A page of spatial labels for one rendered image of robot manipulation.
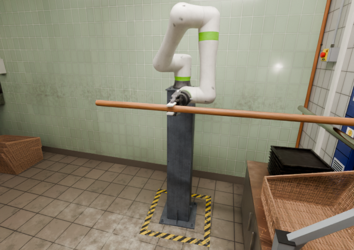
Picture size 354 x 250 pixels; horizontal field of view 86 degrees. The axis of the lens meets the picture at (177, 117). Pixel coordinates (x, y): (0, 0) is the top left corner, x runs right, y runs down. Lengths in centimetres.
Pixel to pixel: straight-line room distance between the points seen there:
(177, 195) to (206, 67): 114
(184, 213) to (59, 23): 255
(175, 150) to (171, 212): 63
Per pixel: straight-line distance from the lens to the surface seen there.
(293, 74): 215
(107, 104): 99
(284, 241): 67
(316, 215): 142
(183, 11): 108
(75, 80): 283
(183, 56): 142
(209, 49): 113
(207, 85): 113
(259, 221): 126
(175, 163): 161
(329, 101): 183
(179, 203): 184
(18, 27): 340
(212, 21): 115
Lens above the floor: 141
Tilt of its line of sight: 17 degrees down
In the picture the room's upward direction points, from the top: 1 degrees clockwise
